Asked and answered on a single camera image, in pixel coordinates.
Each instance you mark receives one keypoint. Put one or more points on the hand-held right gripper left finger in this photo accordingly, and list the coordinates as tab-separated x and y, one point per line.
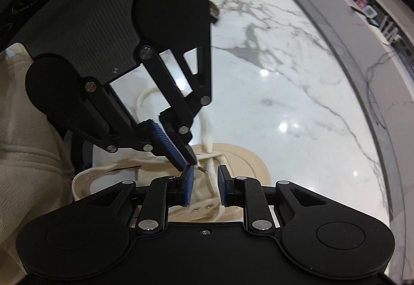
187	184

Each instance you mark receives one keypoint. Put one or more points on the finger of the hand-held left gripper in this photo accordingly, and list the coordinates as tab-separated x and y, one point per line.
184	146
161	139

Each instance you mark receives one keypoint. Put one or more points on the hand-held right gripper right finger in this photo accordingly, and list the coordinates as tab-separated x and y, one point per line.
223	184

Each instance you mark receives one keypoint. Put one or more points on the beige canvas shoe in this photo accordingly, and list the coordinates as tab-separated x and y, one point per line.
245	168

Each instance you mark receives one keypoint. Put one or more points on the person's cream fleece garment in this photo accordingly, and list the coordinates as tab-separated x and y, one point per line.
26	159

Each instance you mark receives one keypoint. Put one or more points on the long white marble cabinet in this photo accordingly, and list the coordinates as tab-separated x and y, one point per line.
362	33

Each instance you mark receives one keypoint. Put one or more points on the white router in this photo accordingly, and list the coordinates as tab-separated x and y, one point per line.
386	31

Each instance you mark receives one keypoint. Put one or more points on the small white display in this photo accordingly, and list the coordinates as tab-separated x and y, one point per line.
369	11

